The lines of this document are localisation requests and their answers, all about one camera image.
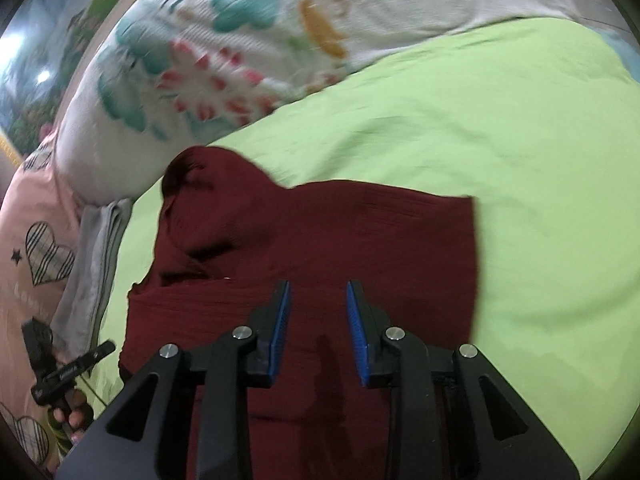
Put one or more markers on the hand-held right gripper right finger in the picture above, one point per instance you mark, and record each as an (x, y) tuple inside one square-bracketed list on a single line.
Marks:
[(356, 327)]

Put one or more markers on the floral white pillow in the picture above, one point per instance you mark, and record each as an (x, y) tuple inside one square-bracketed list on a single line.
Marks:
[(210, 60)]

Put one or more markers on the grey folded cloth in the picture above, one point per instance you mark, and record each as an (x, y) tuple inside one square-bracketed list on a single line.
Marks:
[(95, 265)]

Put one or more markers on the framed landscape wall picture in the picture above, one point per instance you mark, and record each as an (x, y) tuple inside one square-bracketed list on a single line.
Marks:
[(35, 60)]

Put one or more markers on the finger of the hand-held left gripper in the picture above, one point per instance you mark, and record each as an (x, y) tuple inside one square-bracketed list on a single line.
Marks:
[(92, 356)]

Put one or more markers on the dark red garment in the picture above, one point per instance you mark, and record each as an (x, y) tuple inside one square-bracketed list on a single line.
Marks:
[(320, 240)]

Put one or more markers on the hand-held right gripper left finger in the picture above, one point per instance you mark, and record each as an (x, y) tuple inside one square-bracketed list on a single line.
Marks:
[(283, 321)]

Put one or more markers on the person's left hand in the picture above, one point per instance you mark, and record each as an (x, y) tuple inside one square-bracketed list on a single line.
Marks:
[(75, 417)]

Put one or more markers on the light green bedsheet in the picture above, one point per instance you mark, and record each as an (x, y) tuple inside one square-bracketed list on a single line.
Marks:
[(520, 170)]

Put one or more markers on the pink heart print blanket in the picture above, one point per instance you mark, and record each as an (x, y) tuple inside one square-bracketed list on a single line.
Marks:
[(35, 210)]

